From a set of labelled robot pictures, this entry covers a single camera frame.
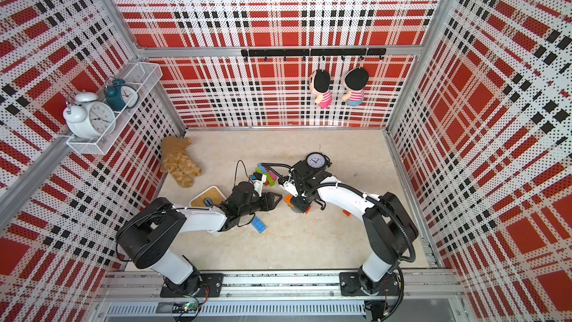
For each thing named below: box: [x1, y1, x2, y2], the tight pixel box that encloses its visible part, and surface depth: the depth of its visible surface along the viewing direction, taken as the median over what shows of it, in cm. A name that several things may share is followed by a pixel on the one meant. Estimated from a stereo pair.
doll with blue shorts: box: [341, 66, 370, 106], surface depth 98 cm
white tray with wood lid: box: [189, 185, 227, 208], surface depth 92 cm
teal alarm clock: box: [104, 76, 140, 112], surface depth 73 cm
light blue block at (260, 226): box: [251, 216, 267, 235], surface depth 88 cm
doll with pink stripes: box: [309, 69, 335, 109], surface depth 98 cm
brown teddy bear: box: [161, 135, 202, 188], surface depth 98 cm
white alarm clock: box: [62, 90, 117, 140], surface depth 63 cm
